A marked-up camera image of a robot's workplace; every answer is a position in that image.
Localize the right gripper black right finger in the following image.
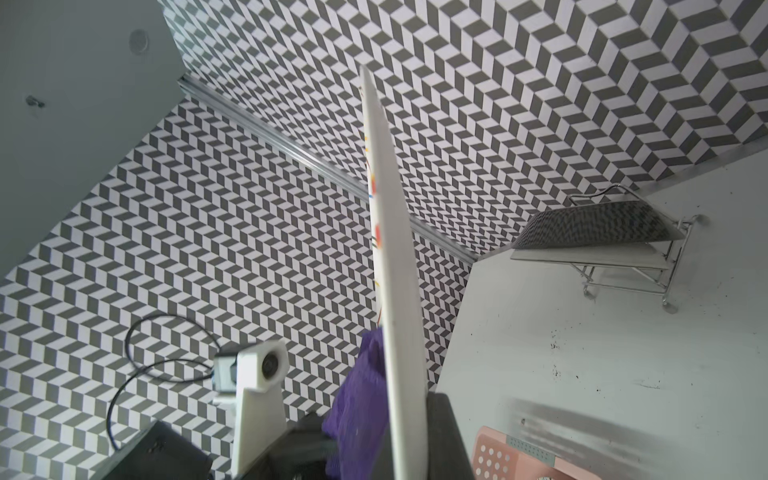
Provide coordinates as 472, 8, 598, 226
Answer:
427, 392, 474, 480

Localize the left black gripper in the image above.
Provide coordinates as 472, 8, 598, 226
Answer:
239, 412, 336, 480

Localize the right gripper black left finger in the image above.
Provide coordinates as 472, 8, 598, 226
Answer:
369, 437, 393, 480

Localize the white plaid striped plate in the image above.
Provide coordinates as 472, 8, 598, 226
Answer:
360, 66, 428, 479

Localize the purple cloth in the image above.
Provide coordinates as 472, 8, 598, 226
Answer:
322, 329, 389, 479

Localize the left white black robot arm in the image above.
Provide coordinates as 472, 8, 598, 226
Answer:
92, 413, 337, 479

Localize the pink plastic tray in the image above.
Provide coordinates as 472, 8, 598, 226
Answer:
471, 426, 600, 480

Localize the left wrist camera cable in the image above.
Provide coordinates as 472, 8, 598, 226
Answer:
105, 313, 224, 451

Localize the metal wire plate rack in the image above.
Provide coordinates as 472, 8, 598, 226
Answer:
568, 184, 709, 314

